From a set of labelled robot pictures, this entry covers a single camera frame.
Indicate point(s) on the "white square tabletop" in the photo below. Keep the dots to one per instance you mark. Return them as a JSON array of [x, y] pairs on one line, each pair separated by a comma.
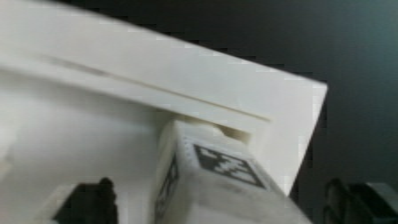
[[77, 136]]

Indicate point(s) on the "white U-shaped fence wall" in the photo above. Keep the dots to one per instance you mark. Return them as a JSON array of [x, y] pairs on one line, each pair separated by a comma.
[[69, 46]]

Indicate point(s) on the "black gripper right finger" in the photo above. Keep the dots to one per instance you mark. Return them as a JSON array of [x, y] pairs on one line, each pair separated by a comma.
[[361, 203]]

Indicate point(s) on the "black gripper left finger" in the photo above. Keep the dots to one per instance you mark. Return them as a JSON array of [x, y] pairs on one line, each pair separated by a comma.
[[89, 207]]

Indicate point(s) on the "white leg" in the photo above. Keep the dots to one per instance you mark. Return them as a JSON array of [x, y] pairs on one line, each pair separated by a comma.
[[213, 187]]

